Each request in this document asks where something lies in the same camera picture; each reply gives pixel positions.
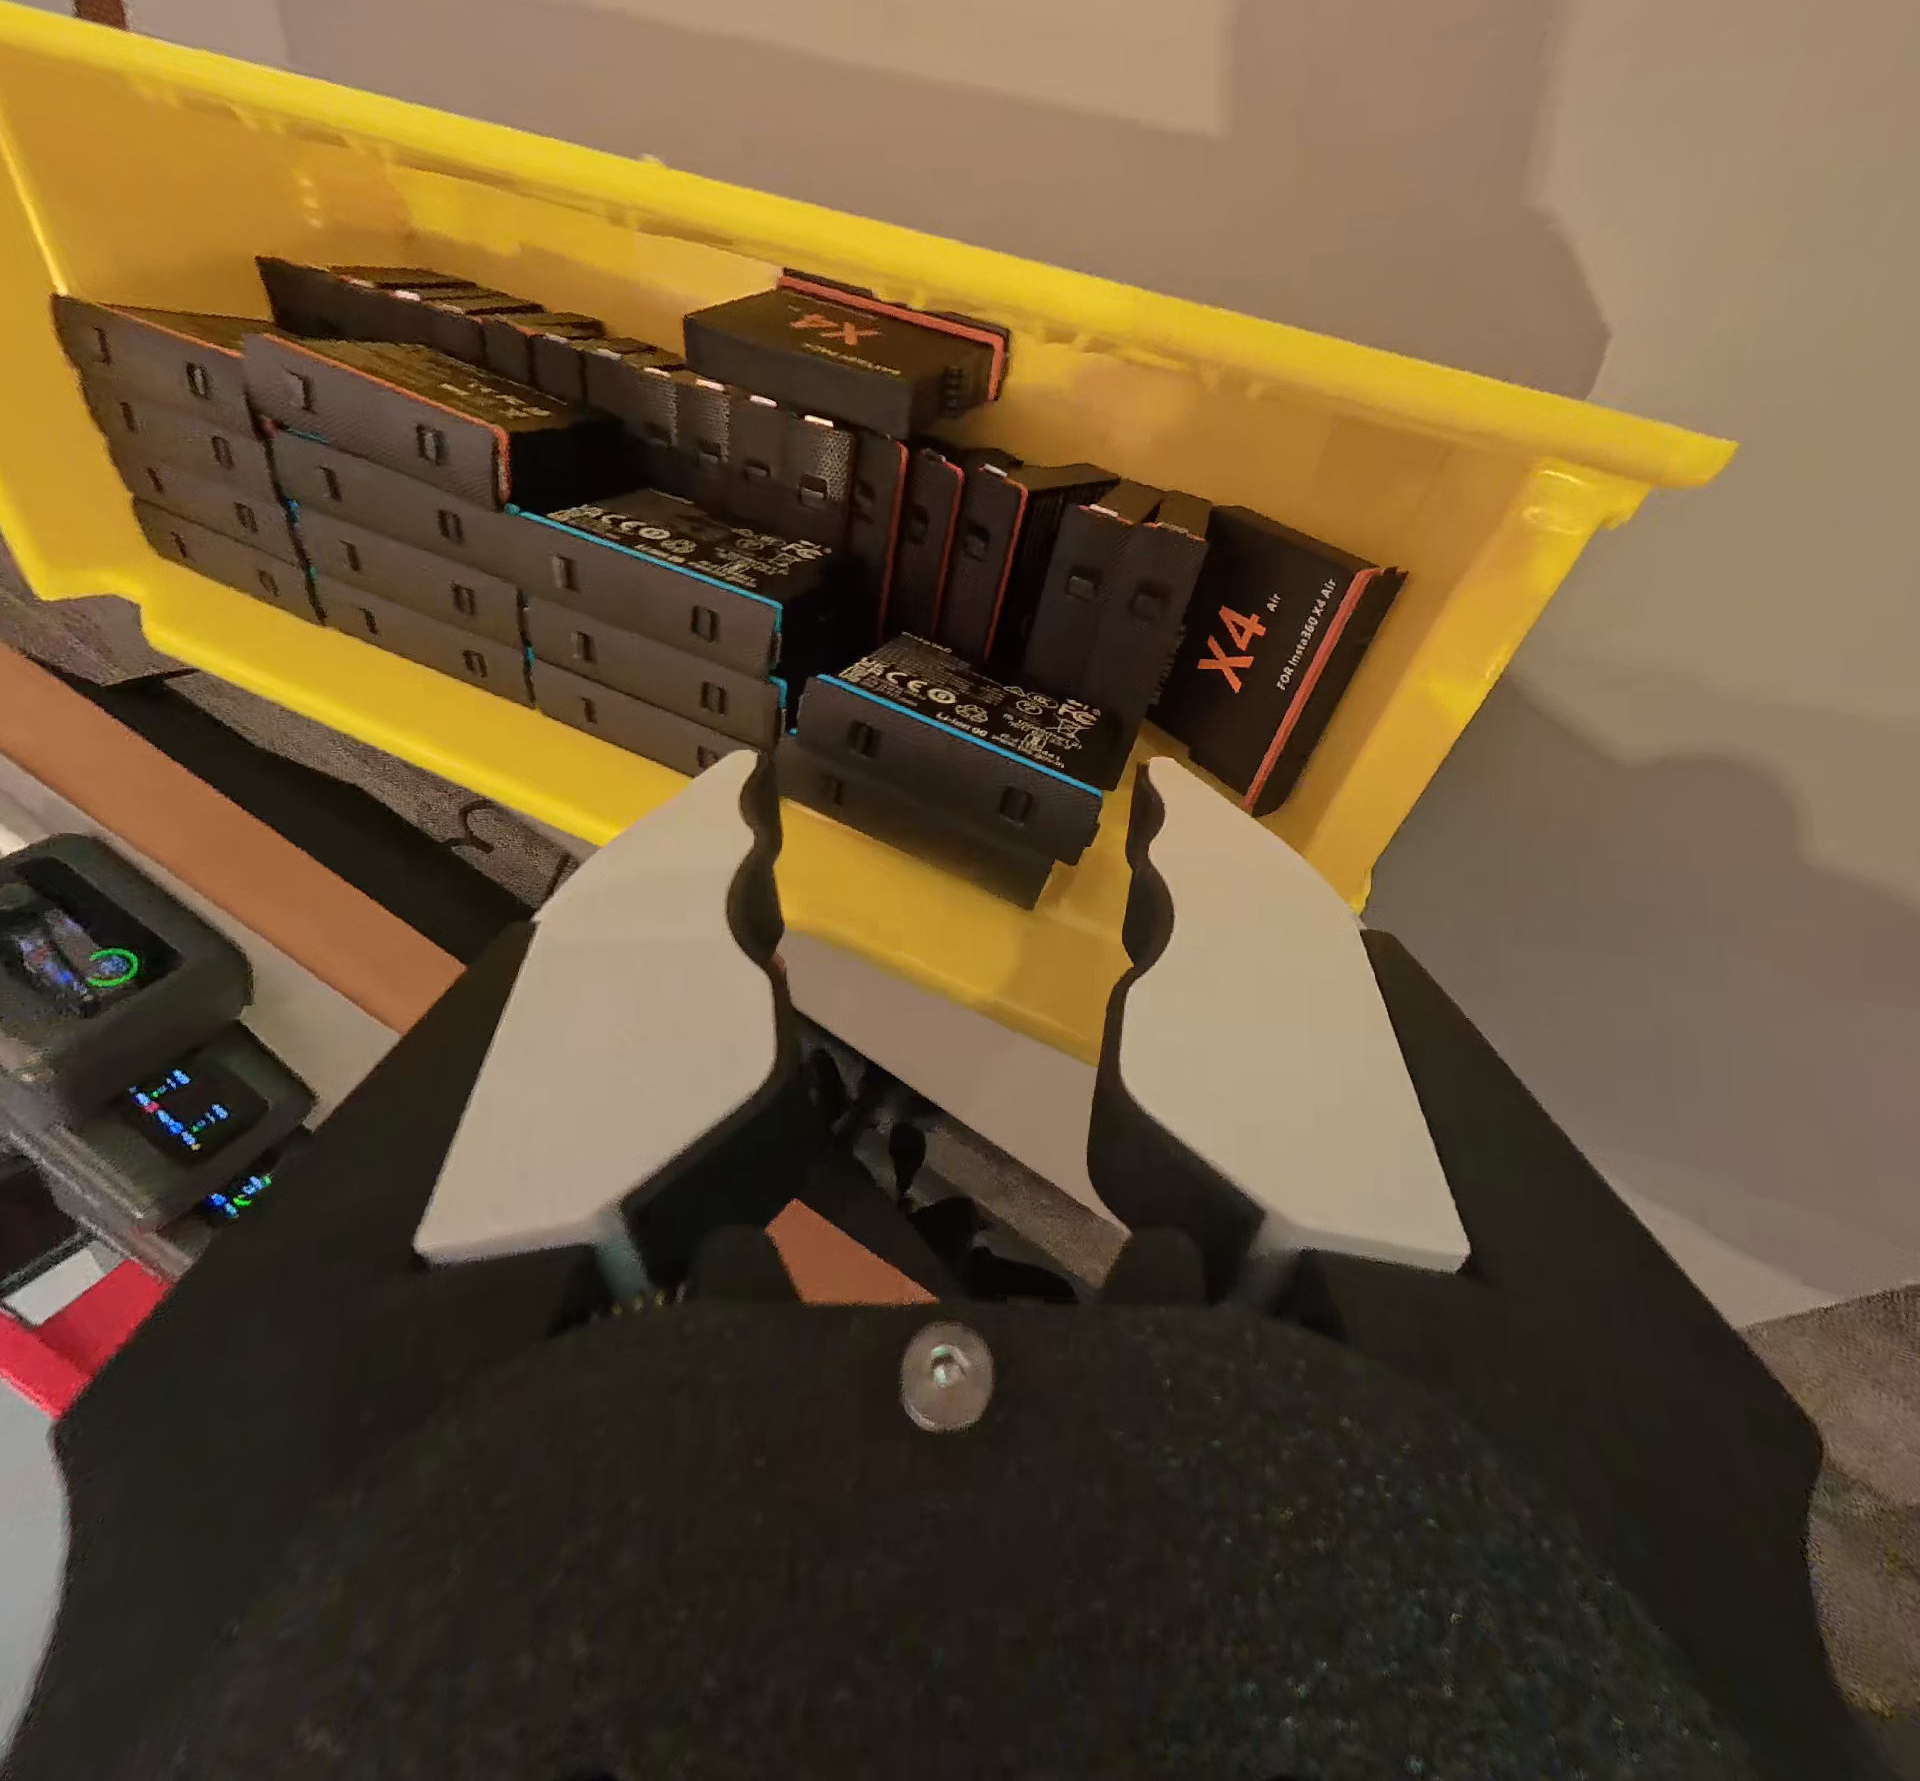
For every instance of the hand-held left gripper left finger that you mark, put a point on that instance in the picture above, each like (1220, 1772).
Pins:
(599, 1047)

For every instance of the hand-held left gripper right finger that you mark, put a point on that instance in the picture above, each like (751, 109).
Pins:
(1274, 1060)

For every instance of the pile of black batteries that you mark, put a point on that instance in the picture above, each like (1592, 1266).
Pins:
(421, 522)

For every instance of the yellow plastic bin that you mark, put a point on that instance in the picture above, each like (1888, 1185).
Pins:
(1350, 490)

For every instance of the black chair base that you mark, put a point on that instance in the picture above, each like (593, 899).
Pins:
(901, 1152)

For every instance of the black battery charging case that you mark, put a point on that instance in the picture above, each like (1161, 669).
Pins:
(225, 1084)
(248, 1196)
(164, 1001)

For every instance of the wood-edged side table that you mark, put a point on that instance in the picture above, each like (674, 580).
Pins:
(225, 820)

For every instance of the red plastic bin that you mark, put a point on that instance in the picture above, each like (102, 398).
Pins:
(73, 1346)

